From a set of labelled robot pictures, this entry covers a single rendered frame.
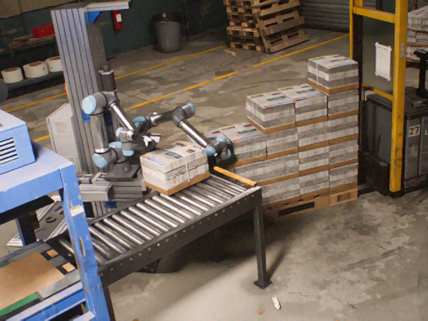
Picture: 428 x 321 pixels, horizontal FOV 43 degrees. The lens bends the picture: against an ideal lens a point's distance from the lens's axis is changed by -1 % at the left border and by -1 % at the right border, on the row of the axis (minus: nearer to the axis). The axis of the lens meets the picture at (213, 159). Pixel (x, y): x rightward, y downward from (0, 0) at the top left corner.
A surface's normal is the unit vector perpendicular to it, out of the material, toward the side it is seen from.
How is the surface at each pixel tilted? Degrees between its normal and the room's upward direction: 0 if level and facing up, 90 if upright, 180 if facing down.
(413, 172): 90
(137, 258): 90
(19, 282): 0
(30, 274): 0
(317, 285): 0
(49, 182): 90
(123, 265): 90
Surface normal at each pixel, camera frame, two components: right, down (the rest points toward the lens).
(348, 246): -0.10, -0.91
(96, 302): 0.65, 0.26
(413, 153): 0.31, 0.36
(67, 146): -0.20, 0.42
